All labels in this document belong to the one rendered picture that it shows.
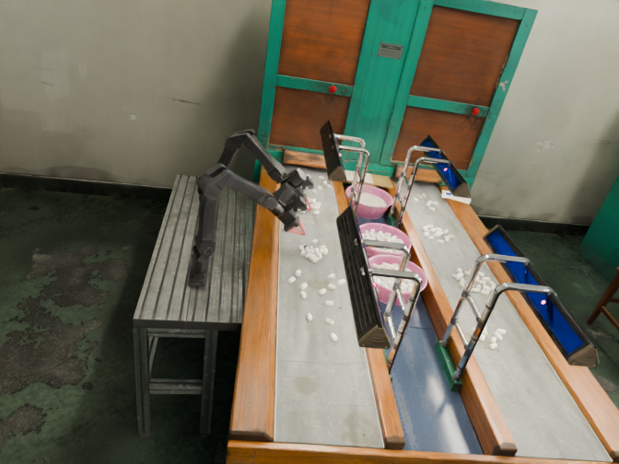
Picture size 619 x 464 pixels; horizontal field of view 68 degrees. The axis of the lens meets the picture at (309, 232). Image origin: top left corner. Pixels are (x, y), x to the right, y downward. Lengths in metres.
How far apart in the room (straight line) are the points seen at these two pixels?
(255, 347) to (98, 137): 2.58
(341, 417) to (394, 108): 1.83
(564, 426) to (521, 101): 2.86
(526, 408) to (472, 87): 1.78
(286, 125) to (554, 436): 1.96
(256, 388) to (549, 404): 0.94
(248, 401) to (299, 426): 0.16
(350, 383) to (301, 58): 1.74
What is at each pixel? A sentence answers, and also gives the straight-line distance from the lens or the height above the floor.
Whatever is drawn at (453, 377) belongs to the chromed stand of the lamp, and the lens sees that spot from 1.68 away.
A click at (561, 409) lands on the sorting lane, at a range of 1.76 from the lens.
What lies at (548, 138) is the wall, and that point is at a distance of 4.34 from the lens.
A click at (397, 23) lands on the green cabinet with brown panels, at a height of 1.62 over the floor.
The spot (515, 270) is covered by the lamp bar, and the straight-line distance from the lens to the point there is 1.65.
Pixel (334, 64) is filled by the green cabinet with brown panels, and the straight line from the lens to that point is 2.63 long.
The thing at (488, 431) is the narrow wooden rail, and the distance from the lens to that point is 1.54.
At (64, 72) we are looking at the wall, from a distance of 3.67.
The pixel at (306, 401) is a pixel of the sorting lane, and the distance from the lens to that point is 1.41.
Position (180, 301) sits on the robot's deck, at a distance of 1.79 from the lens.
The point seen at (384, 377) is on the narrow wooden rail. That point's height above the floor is 0.76.
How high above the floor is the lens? 1.83
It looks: 30 degrees down
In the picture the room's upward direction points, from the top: 11 degrees clockwise
